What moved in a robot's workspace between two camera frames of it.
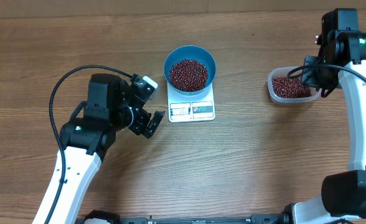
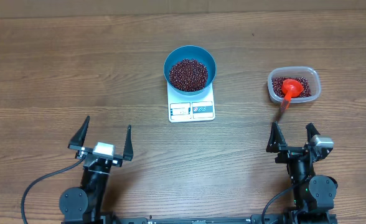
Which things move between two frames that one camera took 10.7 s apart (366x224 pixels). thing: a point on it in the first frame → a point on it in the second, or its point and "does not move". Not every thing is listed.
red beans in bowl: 188,75 does not move
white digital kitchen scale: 198,107 does not move
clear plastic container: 282,89 does not move
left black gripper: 139,127 → 78,139
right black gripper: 308,80 → 274,146
